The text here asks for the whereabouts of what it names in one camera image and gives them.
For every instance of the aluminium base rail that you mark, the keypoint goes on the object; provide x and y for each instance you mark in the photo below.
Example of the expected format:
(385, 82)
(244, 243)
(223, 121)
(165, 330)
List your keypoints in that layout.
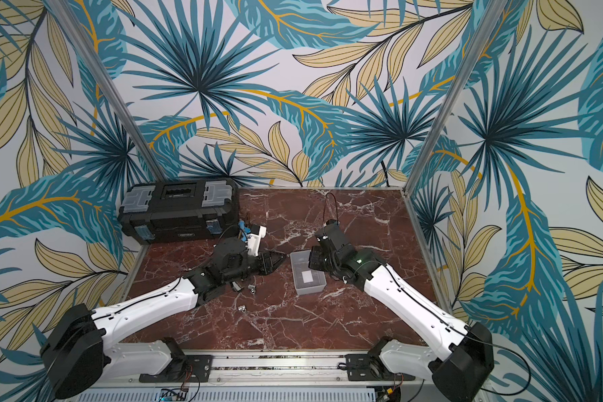
(253, 375)

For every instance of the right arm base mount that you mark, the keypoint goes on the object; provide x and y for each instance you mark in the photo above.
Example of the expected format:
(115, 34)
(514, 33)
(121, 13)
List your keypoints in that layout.
(369, 367)

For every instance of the translucent plastic storage box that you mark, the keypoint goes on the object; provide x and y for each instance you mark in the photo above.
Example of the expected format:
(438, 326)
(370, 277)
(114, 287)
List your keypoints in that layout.
(306, 280)

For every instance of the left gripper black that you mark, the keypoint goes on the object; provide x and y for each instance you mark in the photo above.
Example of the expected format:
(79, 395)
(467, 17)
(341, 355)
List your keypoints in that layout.
(267, 265)

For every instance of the blue toy figure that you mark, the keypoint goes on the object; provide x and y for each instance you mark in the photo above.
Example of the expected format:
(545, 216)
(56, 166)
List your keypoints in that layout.
(244, 230)

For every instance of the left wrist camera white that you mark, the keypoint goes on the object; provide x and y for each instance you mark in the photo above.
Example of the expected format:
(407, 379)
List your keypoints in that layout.
(254, 237)

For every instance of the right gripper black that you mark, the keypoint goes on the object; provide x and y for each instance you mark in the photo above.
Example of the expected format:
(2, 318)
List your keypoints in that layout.
(319, 256)

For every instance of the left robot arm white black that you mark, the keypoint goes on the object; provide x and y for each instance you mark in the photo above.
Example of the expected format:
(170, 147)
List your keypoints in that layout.
(87, 345)

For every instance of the black plastic toolbox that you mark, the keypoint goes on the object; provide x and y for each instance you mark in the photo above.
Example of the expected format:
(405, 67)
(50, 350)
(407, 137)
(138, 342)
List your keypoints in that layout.
(165, 212)

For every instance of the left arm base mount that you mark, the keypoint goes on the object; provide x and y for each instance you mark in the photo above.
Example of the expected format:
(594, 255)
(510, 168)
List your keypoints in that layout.
(182, 367)

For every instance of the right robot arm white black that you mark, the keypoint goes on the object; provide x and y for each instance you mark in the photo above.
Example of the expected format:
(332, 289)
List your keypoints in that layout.
(457, 358)

